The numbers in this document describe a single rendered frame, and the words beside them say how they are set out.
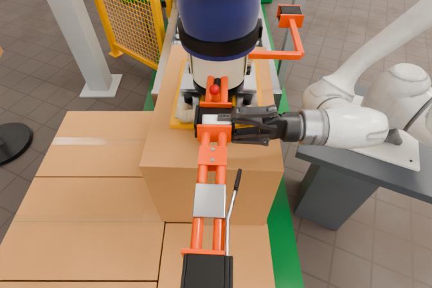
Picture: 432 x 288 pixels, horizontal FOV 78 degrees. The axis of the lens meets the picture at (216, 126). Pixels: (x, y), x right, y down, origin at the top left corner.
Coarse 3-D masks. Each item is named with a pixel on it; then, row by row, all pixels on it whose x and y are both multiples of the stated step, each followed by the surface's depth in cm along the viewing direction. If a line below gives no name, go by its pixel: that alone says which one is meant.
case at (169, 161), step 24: (264, 48) 110; (168, 72) 100; (264, 72) 100; (168, 96) 91; (264, 96) 91; (168, 120) 84; (168, 144) 78; (192, 144) 78; (216, 144) 78; (240, 144) 78; (144, 168) 74; (168, 168) 74; (192, 168) 73; (240, 168) 73; (264, 168) 73; (168, 192) 84; (192, 192) 84; (240, 192) 82; (264, 192) 82; (168, 216) 99; (240, 216) 96; (264, 216) 95
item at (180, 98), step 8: (184, 64) 100; (184, 72) 96; (176, 96) 89; (184, 96) 84; (192, 96) 88; (200, 96) 89; (176, 104) 86; (192, 104) 86; (176, 120) 82; (176, 128) 82; (184, 128) 82; (192, 128) 81
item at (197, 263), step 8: (184, 256) 44; (192, 256) 44; (200, 256) 44; (208, 256) 44; (216, 256) 44; (224, 256) 44; (184, 264) 43; (192, 264) 43; (200, 264) 43; (208, 264) 43; (216, 264) 43; (184, 272) 42; (192, 272) 42; (200, 272) 42; (208, 272) 42; (216, 272) 42; (184, 280) 42; (192, 280) 42; (200, 280) 42; (208, 280) 42; (216, 280) 42
